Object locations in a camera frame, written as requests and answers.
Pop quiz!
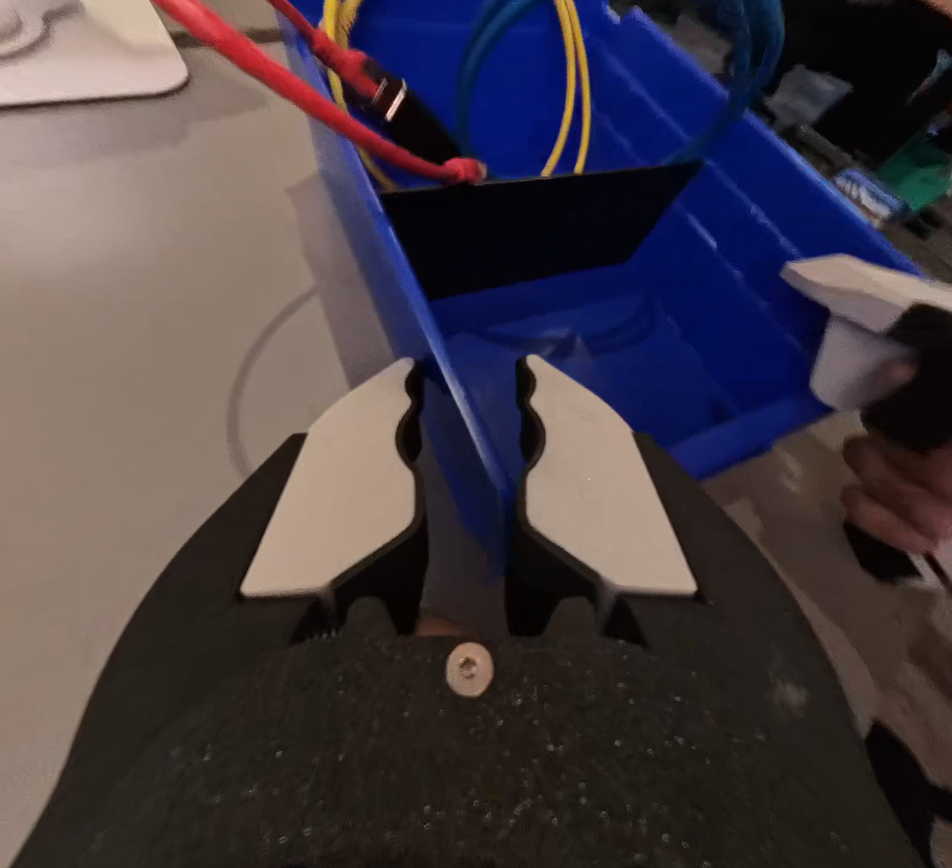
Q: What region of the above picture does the yellow ethernet cable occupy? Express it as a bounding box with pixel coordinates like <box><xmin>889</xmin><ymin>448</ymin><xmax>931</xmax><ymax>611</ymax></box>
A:
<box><xmin>321</xmin><ymin>0</ymin><xmax>592</xmax><ymax>188</ymax></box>

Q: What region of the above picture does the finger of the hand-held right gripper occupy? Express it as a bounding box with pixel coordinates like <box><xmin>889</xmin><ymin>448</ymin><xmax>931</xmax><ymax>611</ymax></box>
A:
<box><xmin>779</xmin><ymin>253</ymin><xmax>932</xmax><ymax>335</ymax></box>
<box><xmin>809</xmin><ymin>320</ymin><xmax>917</xmax><ymax>411</ymax></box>

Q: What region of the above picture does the blue plastic bin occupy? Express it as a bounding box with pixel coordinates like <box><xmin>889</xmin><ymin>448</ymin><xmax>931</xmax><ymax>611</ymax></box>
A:
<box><xmin>255</xmin><ymin>0</ymin><xmax>923</xmax><ymax>582</ymax></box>

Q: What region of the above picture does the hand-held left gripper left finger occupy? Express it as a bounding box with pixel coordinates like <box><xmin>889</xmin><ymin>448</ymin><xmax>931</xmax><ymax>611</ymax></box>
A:
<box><xmin>238</xmin><ymin>356</ymin><xmax>431</xmax><ymax>636</ymax></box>

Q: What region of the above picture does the person's right hand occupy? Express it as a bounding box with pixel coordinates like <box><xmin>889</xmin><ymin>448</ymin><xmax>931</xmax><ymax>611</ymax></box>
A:
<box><xmin>840</xmin><ymin>431</ymin><xmax>952</xmax><ymax>557</ymax></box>

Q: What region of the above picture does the black bin divider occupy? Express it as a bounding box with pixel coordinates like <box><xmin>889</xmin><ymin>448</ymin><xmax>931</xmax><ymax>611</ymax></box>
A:
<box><xmin>381</xmin><ymin>162</ymin><xmax>704</xmax><ymax>300</ymax></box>

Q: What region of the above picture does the white stand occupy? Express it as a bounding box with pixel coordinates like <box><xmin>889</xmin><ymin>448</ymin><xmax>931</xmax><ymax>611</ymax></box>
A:
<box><xmin>0</xmin><ymin>0</ymin><xmax>190</xmax><ymax>109</ymax></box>

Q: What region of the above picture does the black ethernet port adapter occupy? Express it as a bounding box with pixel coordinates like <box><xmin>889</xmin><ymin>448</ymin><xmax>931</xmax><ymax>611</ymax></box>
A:
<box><xmin>372</xmin><ymin>76</ymin><xmax>464</xmax><ymax>163</ymax></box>

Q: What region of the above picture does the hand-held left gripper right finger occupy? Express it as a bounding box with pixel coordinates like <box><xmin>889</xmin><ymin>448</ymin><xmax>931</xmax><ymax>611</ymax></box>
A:
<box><xmin>504</xmin><ymin>353</ymin><xmax>700</xmax><ymax>637</ymax></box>

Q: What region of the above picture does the red ethernet cable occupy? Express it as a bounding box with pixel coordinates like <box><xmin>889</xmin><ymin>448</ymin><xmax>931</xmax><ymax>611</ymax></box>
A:
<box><xmin>70</xmin><ymin>0</ymin><xmax>488</xmax><ymax>185</ymax></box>

